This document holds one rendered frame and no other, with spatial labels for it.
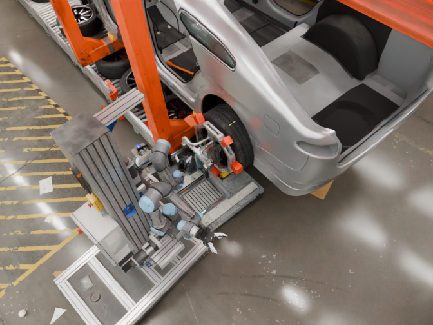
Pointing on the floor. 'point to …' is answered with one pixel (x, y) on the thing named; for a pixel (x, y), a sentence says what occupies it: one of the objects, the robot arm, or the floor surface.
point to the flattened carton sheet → (321, 191)
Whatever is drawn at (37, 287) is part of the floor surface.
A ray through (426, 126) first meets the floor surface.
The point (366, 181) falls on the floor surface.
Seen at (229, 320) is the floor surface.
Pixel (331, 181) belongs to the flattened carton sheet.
